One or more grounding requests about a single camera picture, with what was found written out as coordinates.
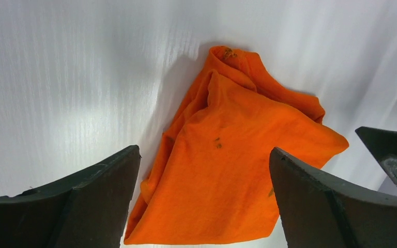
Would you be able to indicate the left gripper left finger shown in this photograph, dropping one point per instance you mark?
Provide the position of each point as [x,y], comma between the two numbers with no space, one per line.
[88,208]

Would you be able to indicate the orange t-shirt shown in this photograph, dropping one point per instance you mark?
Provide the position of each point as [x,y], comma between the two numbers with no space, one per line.
[210,181]

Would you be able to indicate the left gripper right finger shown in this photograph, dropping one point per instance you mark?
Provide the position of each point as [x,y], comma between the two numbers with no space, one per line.
[318,209]

